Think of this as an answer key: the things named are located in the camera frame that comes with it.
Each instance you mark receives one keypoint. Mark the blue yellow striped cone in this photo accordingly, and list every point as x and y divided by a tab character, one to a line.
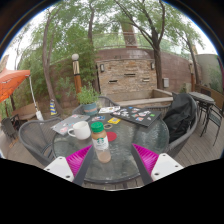
53	108

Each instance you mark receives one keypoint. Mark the white sticker sheet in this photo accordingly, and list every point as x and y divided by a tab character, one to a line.
109	109

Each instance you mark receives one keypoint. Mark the white ceramic mug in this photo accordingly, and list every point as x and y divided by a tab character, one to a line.
81	130

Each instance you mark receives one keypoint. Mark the grey wall utility box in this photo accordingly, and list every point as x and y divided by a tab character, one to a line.
165	82

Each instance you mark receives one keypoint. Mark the wooden bench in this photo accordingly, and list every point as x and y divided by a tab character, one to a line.
26	111

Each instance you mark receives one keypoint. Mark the silver laptop with stickers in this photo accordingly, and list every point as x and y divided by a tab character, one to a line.
68	124

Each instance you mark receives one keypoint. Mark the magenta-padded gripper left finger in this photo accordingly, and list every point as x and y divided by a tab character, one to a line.
78	161

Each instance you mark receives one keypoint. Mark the dark metal patio chair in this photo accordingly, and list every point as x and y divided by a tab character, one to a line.
215	116

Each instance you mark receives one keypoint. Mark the orange canopy tent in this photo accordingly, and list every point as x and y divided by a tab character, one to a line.
11	81

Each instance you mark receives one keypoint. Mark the yellow sticker card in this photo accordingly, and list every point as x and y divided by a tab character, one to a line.
114	120

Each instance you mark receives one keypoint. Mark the black laptop with stickers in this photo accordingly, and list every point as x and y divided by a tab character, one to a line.
136	115

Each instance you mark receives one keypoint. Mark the globe-topped wooden lamp post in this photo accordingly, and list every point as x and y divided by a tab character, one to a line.
76	71

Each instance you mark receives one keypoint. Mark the round grey patio table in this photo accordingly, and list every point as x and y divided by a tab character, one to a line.
201	97

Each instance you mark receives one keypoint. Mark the black jacket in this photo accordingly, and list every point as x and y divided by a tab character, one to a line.
178	116

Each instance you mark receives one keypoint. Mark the blue sticker card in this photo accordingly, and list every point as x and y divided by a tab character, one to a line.
98	118

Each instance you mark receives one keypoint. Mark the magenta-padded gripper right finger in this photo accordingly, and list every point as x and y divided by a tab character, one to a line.
146	160

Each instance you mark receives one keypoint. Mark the potted plant in teal pot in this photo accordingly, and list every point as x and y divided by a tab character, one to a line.
88	98

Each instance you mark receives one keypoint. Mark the green-capped coffee drink bottle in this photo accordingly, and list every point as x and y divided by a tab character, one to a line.
100	141

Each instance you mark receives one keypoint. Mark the black wall lamp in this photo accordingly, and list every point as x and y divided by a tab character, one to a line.
102	67
152	66

